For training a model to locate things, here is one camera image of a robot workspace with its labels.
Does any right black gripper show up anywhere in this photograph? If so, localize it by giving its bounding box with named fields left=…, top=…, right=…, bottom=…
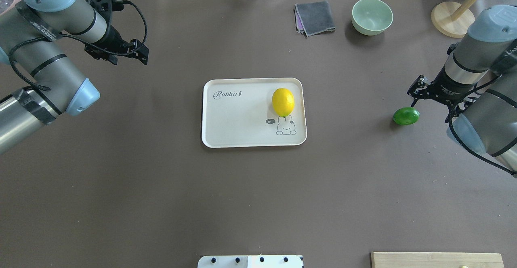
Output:
left=407, top=72, right=469, bottom=108

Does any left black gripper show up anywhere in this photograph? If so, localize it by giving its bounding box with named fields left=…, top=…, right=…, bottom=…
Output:
left=84, top=25, right=149, bottom=65

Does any yellow lemon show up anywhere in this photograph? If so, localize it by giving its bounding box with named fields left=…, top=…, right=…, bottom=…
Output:
left=271, top=88, right=295, bottom=117

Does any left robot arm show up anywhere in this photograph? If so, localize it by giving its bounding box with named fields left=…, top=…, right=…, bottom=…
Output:
left=0, top=0, right=149, bottom=153

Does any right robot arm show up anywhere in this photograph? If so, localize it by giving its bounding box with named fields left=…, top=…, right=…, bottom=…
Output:
left=408, top=4, right=517, bottom=177

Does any cream rabbit tray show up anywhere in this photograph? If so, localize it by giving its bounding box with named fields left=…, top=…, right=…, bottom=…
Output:
left=201, top=78, right=307, bottom=148

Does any green lime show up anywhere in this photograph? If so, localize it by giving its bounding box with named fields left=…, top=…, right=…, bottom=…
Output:
left=393, top=107, right=420, bottom=126

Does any wooden mug tree stand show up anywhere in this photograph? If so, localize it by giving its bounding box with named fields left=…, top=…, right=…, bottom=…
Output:
left=431, top=0, right=477, bottom=38

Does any mint green bowl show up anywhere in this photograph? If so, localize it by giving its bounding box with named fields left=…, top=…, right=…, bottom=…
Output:
left=351, top=0, right=394, bottom=36

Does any grey folded cloth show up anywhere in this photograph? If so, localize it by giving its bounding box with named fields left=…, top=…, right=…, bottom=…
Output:
left=294, top=0, right=336, bottom=37

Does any wooden cutting board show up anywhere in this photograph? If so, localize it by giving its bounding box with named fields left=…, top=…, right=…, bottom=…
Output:
left=371, top=252, right=504, bottom=268

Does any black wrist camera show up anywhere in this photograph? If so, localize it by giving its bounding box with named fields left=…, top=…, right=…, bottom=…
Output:
left=85, top=0, right=124, bottom=23

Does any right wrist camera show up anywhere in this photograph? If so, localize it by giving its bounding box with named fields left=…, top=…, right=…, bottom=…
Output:
left=446, top=42, right=459, bottom=56

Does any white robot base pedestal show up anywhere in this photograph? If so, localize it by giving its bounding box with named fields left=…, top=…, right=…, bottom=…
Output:
left=197, top=255, right=304, bottom=268

